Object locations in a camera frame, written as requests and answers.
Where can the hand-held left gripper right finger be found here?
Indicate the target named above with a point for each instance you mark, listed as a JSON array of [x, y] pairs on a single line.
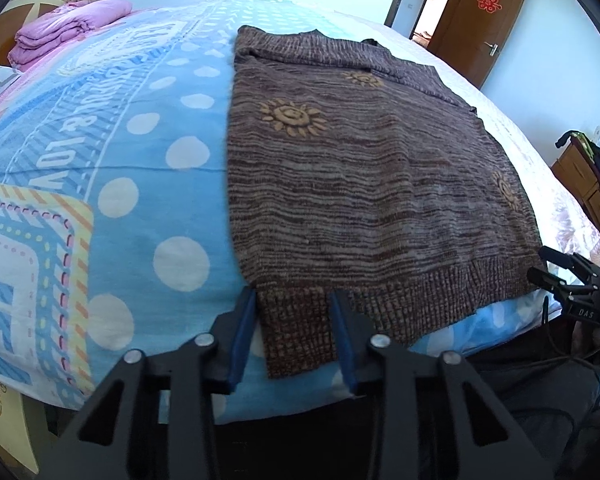
[[342, 340]]

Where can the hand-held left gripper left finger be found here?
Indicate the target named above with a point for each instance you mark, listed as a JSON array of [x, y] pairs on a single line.
[[242, 335]]

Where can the polka dot printed bedsheet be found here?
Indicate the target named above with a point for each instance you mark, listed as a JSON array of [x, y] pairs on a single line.
[[130, 185]]

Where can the brown knitted sweater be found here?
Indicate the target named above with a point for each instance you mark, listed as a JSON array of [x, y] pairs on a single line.
[[355, 185]]

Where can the wooden cabinet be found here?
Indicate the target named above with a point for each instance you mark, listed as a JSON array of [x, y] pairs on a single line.
[[575, 170]]

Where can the brown wooden door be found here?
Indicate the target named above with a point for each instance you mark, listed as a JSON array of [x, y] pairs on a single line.
[[470, 35]]

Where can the person's right hand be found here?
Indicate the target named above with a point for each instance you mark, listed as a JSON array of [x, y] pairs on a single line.
[[585, 340]]

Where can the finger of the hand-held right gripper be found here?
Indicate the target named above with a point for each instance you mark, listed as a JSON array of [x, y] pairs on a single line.
[[545, 277], [560, 256]]

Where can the folded pink blanket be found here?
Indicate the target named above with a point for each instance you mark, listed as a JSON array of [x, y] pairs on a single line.
[[65, 25]]

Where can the person's dark grey pants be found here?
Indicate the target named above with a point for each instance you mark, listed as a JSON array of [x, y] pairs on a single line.
[[540, 385]]

